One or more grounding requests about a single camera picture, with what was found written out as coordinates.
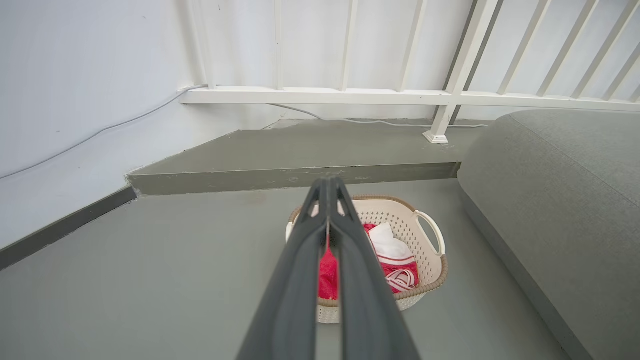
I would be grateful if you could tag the black baseboard strip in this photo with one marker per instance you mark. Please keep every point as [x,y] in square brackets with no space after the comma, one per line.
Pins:
[65,225]

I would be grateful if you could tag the cream perforated laundry basket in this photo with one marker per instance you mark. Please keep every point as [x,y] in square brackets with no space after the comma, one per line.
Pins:
[425,250]

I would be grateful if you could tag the red and white garment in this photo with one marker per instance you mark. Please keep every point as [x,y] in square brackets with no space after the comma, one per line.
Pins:
[395,250]

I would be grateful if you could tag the white wooden railing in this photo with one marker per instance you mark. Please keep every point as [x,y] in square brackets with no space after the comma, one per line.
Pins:
[325,95]

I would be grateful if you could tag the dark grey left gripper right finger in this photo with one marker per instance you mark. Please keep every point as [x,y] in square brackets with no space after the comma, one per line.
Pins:
[365,300]

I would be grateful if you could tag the grey fabric sofa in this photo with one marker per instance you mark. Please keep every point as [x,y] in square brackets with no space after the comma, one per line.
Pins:
[560,200]

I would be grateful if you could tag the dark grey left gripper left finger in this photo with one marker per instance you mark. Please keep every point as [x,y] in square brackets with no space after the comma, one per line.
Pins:
[295,290]

